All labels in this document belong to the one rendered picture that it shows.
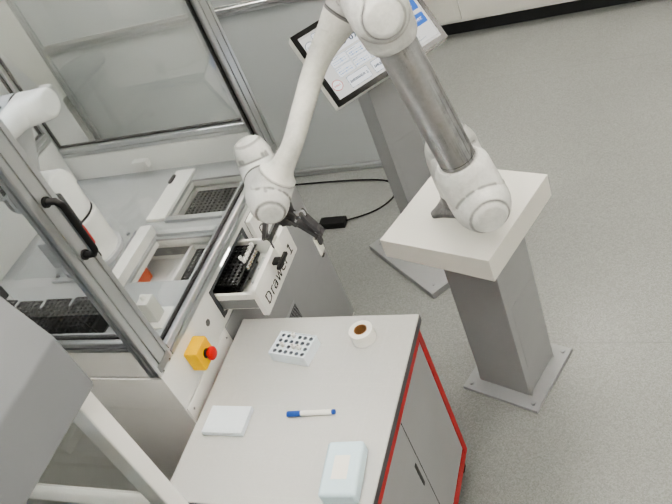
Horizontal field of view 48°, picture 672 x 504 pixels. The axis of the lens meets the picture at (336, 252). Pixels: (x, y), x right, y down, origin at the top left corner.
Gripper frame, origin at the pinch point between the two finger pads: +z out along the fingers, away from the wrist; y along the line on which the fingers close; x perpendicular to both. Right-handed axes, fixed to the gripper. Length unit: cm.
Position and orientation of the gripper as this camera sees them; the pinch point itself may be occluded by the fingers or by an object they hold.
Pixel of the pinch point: (301, 250)
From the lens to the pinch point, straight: 229.3
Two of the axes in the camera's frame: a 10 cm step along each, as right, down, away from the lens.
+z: 3.3, 7.1, 6.2
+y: -9.1, 0.6, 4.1
